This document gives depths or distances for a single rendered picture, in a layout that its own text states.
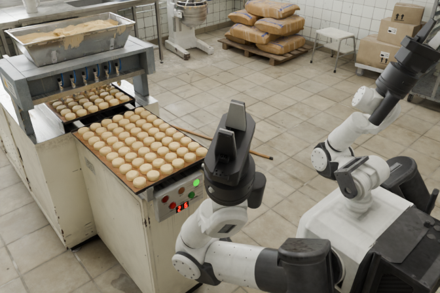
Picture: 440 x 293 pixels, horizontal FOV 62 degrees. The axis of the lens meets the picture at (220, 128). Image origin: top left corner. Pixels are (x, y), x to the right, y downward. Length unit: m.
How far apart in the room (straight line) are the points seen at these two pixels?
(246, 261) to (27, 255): 1.99
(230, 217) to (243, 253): 0.19
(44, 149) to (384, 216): 1.61
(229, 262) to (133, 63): 1.52
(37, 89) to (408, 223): 1.68
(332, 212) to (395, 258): 0.16
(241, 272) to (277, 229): 1.73
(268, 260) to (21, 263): 2.01
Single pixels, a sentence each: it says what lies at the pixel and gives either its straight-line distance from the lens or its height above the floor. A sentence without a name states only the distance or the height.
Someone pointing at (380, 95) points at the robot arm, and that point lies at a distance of 1.11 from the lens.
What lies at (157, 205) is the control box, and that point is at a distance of 1.54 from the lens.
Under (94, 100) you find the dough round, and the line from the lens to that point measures 2.17.
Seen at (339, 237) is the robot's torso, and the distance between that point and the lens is 0.86.
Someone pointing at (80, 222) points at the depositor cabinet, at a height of 0.24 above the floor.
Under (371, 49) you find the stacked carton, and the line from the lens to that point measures 4.84.
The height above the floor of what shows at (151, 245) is 0.56.
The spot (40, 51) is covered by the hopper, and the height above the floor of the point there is 1.26.
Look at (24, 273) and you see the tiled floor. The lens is 2.58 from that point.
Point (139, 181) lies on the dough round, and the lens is 1.48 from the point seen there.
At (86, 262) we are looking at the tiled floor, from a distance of 2.49.
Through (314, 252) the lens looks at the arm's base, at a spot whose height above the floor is 1.27.
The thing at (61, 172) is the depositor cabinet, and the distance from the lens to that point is 2.15.
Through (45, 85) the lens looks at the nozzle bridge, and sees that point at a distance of 2.01.
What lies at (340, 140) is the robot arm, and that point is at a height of 1.20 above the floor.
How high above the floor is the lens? 1.84
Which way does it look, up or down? 31 degrees down
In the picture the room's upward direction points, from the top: straight up
